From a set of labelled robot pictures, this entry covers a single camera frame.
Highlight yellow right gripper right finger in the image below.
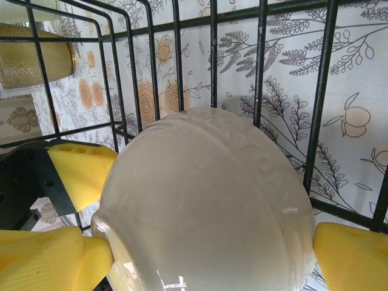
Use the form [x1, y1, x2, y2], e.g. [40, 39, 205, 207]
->
[312, 222, 388, 291]

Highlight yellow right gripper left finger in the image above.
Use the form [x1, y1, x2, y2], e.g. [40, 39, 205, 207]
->
[0, 226, 113, 291]

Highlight cream ceramic bowl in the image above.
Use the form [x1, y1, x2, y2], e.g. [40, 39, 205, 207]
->
[90, 106, 318, 291]

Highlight amber textured glass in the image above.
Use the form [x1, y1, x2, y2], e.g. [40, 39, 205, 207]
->
[0, 23, 76, 89]

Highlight black wire dish rack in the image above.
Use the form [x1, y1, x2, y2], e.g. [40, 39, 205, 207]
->
[0, 0, 388, 234]

